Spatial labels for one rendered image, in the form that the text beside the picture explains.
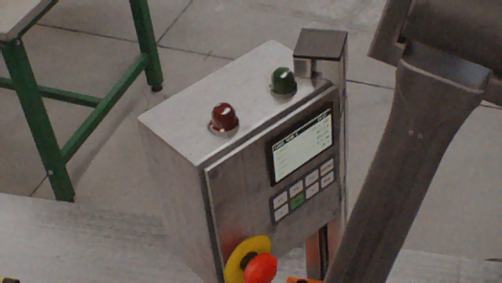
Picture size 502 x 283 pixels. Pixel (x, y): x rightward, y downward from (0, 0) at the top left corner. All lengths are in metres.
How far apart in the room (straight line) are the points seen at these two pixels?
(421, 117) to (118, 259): 0.97
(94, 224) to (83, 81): 1.83
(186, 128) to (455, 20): 0.27
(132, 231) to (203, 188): 0.83
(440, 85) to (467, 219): 2.06
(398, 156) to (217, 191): 0.18
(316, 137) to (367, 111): 2.23
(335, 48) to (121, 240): 0.85
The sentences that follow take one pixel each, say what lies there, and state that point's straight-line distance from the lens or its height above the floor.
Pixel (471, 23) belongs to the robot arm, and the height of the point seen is 1.63.
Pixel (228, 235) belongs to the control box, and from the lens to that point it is 0.72.
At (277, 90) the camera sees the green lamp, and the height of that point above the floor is 1.48.
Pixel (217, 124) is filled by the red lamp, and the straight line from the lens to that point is 0.67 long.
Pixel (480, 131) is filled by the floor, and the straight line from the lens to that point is 2.91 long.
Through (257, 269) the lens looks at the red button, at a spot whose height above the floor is 1.34.
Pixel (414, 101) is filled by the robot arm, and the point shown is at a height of 1.57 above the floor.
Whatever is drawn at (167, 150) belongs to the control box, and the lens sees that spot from 0.69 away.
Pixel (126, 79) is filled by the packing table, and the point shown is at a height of 0.20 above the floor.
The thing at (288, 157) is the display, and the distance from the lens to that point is 0.72.
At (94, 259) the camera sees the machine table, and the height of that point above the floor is 0.83.
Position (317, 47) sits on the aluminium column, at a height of 1.50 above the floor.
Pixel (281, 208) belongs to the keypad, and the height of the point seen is 1.36.
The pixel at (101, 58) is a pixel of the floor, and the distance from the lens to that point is 3.41.
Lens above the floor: 1.92
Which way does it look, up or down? 42 degrees down
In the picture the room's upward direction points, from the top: 8 degrees counter-clockwise
